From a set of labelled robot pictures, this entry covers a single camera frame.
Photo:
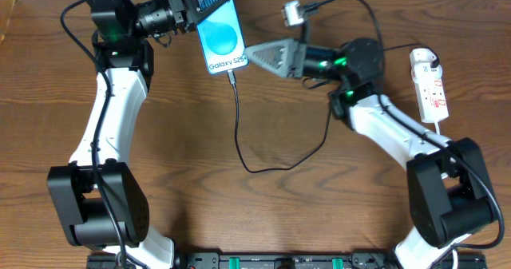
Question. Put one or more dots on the blue Galaxy smartphone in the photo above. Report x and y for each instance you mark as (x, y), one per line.
(222, 40)

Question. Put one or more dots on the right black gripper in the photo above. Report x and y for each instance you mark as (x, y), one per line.
(298, 58)

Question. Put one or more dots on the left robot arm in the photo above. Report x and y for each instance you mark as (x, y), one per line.
(97, 199)

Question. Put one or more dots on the white charger plug adapter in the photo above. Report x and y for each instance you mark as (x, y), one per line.
(422, 71)

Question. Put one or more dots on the white power strip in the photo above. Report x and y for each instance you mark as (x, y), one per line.
(431, 96)

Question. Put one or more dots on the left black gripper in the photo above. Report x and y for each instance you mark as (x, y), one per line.
(178, 6)

